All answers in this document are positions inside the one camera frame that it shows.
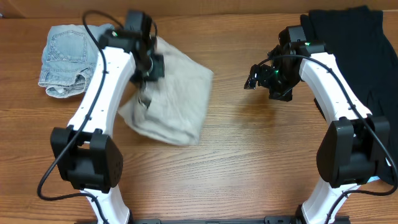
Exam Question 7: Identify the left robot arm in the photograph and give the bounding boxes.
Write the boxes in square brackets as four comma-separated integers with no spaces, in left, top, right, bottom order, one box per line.
[37,10,165,223]

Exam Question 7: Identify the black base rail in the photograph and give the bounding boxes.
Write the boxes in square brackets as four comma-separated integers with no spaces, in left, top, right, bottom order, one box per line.
[129,216,302,224]

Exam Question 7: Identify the light blue garment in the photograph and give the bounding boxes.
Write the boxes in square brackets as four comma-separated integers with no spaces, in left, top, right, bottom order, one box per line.
[368,176,380,183]

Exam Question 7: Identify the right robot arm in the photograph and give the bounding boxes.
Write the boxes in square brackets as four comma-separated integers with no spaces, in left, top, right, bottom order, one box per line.
[245,26,397,224]

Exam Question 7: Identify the beige khaki shorts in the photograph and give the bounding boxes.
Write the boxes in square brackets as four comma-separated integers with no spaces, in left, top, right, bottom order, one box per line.
[118,37,214,146]

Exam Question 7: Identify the folded light blue denim shorts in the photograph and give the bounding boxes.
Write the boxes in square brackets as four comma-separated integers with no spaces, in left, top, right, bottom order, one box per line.
[38,24,98,98]

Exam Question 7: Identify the black garment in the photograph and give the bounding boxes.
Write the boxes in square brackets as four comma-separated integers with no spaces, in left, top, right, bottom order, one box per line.
[299,5,398,186]

